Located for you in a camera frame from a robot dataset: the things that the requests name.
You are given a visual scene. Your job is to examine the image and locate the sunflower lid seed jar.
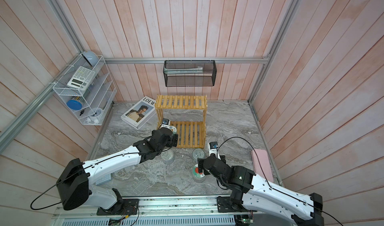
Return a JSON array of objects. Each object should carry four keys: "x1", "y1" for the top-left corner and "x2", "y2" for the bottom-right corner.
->
[{"x1": 169, "y1": 126, "x2": 177, "y2": 134}]

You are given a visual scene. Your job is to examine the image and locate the silver tin can barcode label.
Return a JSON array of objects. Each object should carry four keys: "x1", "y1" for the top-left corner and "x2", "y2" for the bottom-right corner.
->
[{"x1": 161, "y1": 149, "x2": 175, "y2": 165}]

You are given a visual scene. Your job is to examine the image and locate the purple label tin can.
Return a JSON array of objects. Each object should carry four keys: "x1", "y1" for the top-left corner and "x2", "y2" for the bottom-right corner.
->
[{"x1": 192, "y1": 148, "x2": 205, "y2": 164}]

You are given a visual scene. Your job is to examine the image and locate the tomato lid seed jar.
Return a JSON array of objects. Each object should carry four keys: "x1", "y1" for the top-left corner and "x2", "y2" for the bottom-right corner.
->
[{"x1": 192, "y1": 164, "x2": 206, "y2": 183}]

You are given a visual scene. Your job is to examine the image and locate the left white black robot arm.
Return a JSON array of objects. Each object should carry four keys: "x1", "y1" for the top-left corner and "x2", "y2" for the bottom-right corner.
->
[{"x1": 54, "y1": 125, "x2": 178, "y2": 215}]

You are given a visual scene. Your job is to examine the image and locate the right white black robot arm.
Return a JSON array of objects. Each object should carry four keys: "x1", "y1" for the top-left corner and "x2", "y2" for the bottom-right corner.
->
[{"x1": 198, "y1": 154, "x2": 325, "y2": 226}]

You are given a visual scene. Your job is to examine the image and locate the LOEWE magazine book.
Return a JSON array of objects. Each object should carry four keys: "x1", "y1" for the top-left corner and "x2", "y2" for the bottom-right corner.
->
[{"x1": 121, "y1": 96, "x2": 156, "y2": 130}]

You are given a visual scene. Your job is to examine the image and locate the yellow calculator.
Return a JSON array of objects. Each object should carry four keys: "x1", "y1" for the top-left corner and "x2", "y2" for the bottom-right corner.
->
[{"x1": 95, "y1": 174, "x2": 112, "y2": 186}]

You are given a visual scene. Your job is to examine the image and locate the papers in mesh basket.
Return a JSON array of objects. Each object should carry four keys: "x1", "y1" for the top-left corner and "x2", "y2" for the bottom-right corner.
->
[{"x1": 164, "y1": 67, "x2": 204, "y2": 75}]

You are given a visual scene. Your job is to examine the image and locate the blue lid pencil tube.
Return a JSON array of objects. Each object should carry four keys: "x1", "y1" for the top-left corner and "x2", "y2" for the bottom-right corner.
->
[{"x1": 66, "y1": 96, "x2": 85, "y2": 111}]

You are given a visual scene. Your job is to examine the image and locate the white desk calculator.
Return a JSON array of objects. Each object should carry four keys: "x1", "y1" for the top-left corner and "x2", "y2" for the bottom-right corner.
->
[{"x1": 67, "y1": 66, "x2": 96, "y2": 91}]

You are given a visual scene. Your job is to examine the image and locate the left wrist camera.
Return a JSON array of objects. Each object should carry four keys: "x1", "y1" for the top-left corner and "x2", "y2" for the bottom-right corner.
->
[{"x1": 159, "y1": 118, "x2": 171, "y2": 129}]

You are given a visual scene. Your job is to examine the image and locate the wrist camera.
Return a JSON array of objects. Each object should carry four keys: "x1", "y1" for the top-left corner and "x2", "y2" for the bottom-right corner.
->
[
  {"x1": 159, "y1": 118, "x2": 171, "y2": 129},
  {"x1": 208, "y1": 141, "x2": 221, "y2": 159}
]

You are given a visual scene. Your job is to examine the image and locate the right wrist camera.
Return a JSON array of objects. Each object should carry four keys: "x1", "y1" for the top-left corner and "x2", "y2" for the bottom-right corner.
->
[{"x1": 208, "y1": 141, "x2": 221, "y2": 159}]

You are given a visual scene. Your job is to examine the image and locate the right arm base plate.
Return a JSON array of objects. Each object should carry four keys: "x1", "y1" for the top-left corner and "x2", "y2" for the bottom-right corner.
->
[{"x1": 216, "y1": 196, "x2": 246, "y2": 213}]

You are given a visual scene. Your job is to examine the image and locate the aluminium front rail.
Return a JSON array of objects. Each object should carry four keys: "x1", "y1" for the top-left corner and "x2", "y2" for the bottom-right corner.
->
[{"x1": 50, "y1": 195, "x2": 291, "y2": 226}]

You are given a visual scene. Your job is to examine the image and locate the black mesh wall basket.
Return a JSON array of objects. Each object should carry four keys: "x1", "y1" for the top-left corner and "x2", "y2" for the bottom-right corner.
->
[{"x1": 163, "y1": 60, "x2": 217, "y2": 87}]

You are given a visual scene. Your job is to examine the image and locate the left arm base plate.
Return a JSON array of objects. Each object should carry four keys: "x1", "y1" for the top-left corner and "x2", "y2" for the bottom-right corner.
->
[{"x1": 97, "y1": 199, "x2": 139, "y2": 216}]

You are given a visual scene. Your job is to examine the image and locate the white wire wall rack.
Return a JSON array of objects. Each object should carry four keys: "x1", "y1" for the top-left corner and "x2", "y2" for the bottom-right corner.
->
[{"x1": 53, "y1": 54, "x2": 117, "y2": 126}]

